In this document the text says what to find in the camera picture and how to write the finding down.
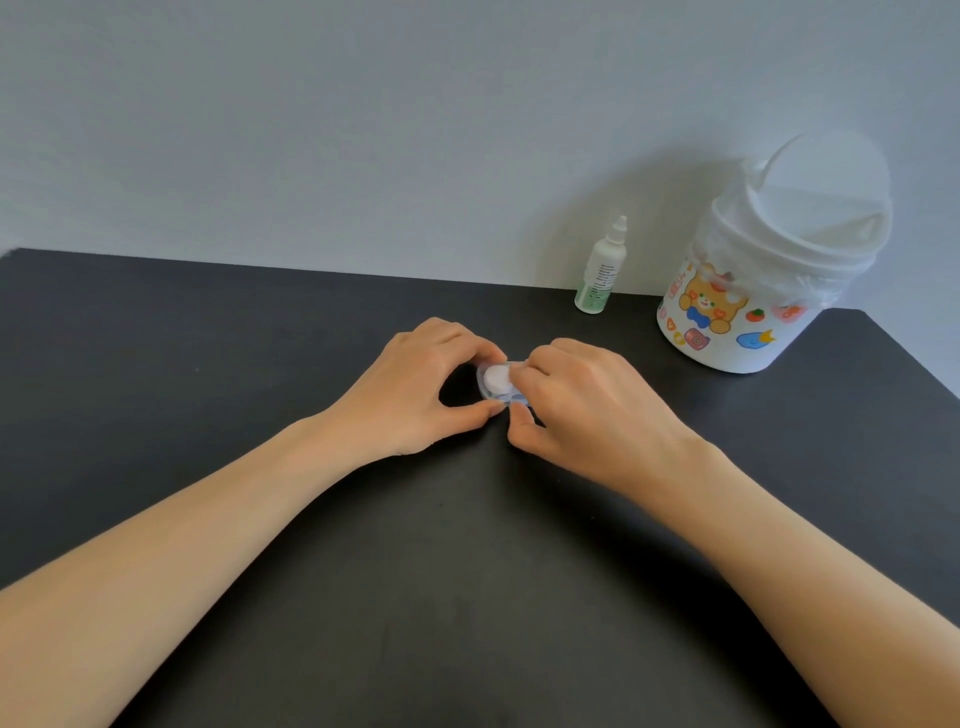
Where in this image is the person's right hand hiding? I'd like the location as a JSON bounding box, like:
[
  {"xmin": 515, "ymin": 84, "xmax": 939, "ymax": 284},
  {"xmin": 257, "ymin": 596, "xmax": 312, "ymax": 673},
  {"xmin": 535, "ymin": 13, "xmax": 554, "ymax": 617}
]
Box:
[{"xmin": 507, "ymin": 337, "xmax": 710, "ymax": 502}]

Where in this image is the person's left hand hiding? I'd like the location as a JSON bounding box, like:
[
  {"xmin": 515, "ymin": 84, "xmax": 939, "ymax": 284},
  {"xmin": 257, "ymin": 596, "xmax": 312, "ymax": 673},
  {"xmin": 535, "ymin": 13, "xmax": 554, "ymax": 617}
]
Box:
[{"xmin": 321, "ymin": 317, "xmax": 509, "ymax": 459}]

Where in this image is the clear contact lens case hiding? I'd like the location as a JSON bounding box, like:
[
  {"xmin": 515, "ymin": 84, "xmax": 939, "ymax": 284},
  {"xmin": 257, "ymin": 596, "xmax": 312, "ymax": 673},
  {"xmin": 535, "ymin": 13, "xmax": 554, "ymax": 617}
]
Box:
[{"xmin": 475, "ymin": 360, "xmax": 535, "ymax": 410}]

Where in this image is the person's left forearm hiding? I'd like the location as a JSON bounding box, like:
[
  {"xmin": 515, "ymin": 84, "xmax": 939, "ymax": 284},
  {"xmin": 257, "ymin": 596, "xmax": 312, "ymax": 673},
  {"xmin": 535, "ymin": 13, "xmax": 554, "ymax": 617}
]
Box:
[{"xmin": 0, "ymin": 416, "xmax": 354, "ymax": 728}]

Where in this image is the person's right forearm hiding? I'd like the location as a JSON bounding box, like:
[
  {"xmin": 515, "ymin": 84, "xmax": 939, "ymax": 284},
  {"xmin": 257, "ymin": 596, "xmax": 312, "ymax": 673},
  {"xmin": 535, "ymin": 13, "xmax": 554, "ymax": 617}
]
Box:
[{"xmin": 645, "ymin": 442, "xmax": 960, "ymax": 728}]

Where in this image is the small white dropper bottle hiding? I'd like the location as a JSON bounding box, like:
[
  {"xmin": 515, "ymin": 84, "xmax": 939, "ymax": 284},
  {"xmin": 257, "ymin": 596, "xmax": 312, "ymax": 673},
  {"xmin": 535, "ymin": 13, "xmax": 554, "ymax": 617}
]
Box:
[{"xmin": 573, "ymin": 216, "xmax": 629, "ymax": 315}]

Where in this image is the white plastic bin liner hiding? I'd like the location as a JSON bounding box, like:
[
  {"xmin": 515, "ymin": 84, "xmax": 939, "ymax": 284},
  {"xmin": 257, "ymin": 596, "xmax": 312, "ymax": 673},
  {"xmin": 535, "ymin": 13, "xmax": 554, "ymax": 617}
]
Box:
[{"xmin": 693, "ymin": 217, "xmax": 879, "ymax": 310}]

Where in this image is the white cartoon print trash bin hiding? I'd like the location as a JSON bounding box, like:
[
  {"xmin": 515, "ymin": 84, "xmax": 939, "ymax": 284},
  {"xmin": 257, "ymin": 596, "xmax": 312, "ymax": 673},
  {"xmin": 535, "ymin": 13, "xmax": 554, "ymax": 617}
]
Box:
[{"xmin": 656, "ymin": 129, "xmax": 894, "ymax": 375}]

